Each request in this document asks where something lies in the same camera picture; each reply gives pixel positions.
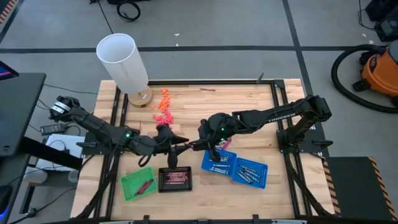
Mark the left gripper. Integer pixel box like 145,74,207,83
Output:
129,124,191,169

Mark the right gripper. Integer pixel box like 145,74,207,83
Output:
189,113,241,164

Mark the blue plastic basket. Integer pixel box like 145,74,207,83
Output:
201,149,239,177
231,157,269,190

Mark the black plastic basket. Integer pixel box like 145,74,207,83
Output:
157,166,193,193

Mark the dark red crayon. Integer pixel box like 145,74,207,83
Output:
134,179,152,195
138,179,155,196

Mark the orange cap erasers pile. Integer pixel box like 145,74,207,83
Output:
157,88,173,113

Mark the green plastic basket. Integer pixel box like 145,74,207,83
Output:
120,167,159,202

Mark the white cylinder lamp wooden base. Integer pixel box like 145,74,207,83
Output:
95,33,154,109

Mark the white box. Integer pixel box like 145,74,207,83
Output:
35,133,86,172

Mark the black power adapter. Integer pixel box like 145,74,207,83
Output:
40,123,67,136

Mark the white rounded device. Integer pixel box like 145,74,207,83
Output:
23,167,48,184

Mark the orange shop vacuum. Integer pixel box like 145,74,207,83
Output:
353,40,398,106
331,44,398,114

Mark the black hazard-striped mat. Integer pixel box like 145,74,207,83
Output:
322,156,398,222

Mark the black side desk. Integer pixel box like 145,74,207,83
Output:
0,72,84,224

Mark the dark display screen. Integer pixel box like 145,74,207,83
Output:
0,60,19,81

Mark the black equipment case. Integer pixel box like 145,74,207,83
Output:
365,0,398,43

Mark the hazard-striped floor strip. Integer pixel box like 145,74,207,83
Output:
0,0,18,24

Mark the black left camera cable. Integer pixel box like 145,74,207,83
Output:
138,154,153,168

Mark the coiled black cable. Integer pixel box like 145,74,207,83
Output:
116,1,141,22

